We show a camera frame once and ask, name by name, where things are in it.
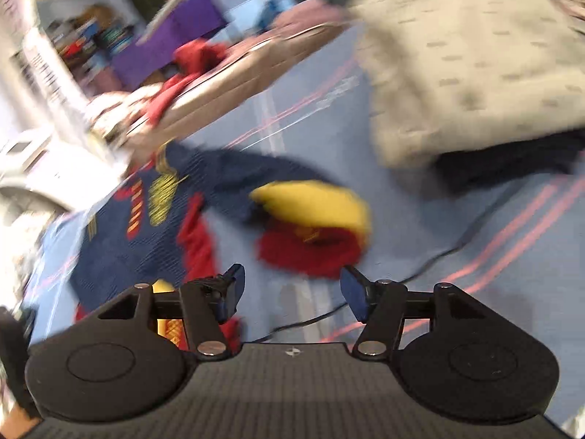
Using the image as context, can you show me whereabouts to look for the black cable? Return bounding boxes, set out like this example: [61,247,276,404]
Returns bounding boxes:
[260,183,522,344]

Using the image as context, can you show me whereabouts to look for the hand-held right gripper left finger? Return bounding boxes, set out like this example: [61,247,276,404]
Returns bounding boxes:
[96,263,246,360]

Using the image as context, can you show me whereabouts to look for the red cloth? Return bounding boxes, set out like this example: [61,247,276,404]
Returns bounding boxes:
[146,39,229,124]

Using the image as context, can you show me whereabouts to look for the blue bed sheet pink stripes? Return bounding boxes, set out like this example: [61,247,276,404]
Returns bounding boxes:
[0,46,585,421]

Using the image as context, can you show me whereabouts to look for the pink pillow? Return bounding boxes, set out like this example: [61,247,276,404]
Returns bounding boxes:
[269,2,348,42]

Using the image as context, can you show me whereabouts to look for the navy striped shirt red sleeves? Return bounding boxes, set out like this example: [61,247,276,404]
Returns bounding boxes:
[68,139,348,353]

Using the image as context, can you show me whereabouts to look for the dark cloth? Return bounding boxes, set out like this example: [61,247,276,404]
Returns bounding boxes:
[434,132,585,193]

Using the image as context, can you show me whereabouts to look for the person's left forearm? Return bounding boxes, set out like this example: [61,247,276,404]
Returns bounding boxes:
[0,306,44,439]

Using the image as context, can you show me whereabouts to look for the white printed banner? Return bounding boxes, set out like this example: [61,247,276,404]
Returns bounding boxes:
[0,0,92,117]

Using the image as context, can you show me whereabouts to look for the purple chair cover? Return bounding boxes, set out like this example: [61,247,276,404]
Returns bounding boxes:
[112,0,227,92]

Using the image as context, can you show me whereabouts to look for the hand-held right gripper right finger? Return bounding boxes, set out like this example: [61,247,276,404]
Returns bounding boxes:
[339,265,490,361]

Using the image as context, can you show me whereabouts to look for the yellow and red small garment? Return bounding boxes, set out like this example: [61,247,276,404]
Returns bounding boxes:
[249,180,371,279]

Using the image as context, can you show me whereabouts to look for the wall shelf with small products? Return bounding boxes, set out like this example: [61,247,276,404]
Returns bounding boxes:
[46,4,138,74]

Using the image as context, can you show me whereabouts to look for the cream dotted cloth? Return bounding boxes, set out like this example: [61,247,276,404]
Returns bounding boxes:
[347,0,585,170]

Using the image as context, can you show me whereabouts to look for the white plastic object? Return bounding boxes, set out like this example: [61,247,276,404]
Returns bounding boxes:
[0,128,124,211]

